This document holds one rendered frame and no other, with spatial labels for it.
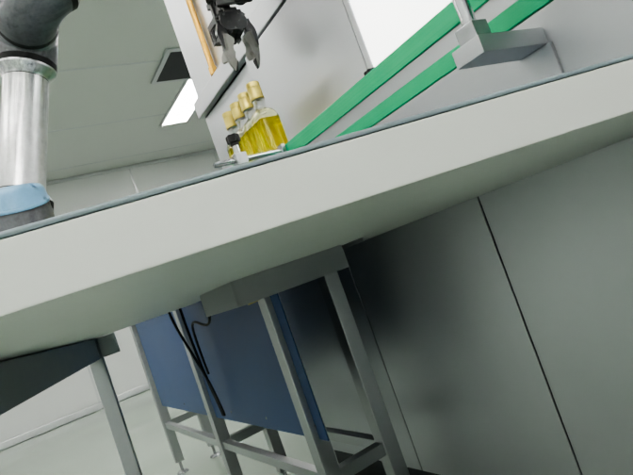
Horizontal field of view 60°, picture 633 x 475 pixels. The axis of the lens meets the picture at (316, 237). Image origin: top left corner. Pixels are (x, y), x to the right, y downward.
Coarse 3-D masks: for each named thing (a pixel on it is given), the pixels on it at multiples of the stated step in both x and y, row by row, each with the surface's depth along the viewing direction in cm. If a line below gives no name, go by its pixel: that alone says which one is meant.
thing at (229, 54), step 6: (228, 36) 132; (228, 42) 132; (234, 42) 133; (228, 48) 132; (222, 54) 136; (228, 54) 132; (234, 54) 132; (222, 60) 136; (228, 60) 132; (234, 60) 132; (234, 66) 132
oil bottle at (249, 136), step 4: (248, 120) 136; (244, 124) 137; (248, 124) 135; (244, 128) 137; (248, 128) 135; (244, 132) 137; (248, 132) 135; (252, 132) 134; (244, 136) 137; (248, 136) 136; (252, 136) 134; (248, 140) 136; (252, 140) 134; (256, 140) 134; (248, 144) 137; (252, 144) 135; (256, 144) 134; (248, 148) 138; (252, 148) 135; (256, 148) 134; (252, 152) 136; (256, 152) 134; (260, 152) 134; (252, 160) 137
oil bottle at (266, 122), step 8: (256, 112) 130; (264, 112) 130; (272, 112) 131; (256, 120) 130; (264, 120) 129; (272, 120) 130; (280, 120) 131; (256, 128) 131; (264, 128) 129; (272, 128) 130; (280, 128) 131; (256, 136) 132; (264, 136) 129; (272, 136) 129; (280, 136) 130; (264, 144) 130; (272, 144) 129
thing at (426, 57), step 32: (480, 0) 70; (512, 0) 66; (544, 0) 63; (416, 32) 80; (448, 32) 76; (384, 64) 87; (416, 64) 82; (448, 64) 77; (352, 96) 96; (384, 96) 90; (320, 128) 106; (352, 128) 98
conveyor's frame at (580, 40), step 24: (576, 0) 58; (600, 0) 56; (624, 0) 54; (528, 24) 63; (552, 24) 61; (576, 24) 59; (600, 24) 57; (624, 24) 55; (576, 48) 59; (600, 48) 57; (624, 48) 55; (456, 72) 74; (480, 72) 70; (504, 72) 68; (432, 96) 78; (456, 96) 75; (384, 120) 88
